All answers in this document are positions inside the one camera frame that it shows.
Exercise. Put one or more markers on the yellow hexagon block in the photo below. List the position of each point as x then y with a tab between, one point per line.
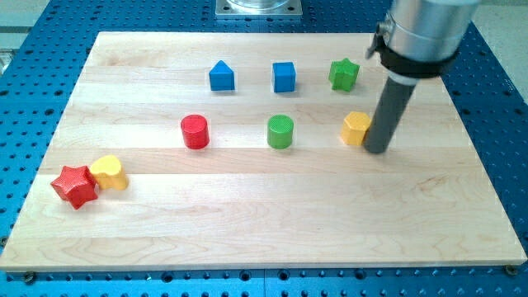
355	127

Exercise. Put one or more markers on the silver robot arm cylinder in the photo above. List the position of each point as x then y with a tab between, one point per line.
420	39

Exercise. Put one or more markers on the blue cube block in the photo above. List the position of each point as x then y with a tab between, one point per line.
284	77

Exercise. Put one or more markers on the green cylinder block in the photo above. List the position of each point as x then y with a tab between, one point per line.
280	131

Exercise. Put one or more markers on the red cylinder block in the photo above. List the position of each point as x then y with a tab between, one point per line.
195	131

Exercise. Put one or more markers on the blue triangular prism block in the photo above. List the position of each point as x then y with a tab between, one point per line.
221	77

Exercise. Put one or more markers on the light wooden board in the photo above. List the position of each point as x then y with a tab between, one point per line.
238	202

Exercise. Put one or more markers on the green star block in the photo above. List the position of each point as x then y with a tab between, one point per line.
343	75

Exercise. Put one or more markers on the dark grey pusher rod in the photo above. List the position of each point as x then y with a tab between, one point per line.
391	106

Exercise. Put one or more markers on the yellow heart block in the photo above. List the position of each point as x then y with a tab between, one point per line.
109	173

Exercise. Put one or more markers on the red star block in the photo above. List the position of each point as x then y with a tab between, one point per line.
76	185

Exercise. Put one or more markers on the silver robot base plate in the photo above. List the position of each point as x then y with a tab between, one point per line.
258	8

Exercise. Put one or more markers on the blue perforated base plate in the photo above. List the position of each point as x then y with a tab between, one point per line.
38	81

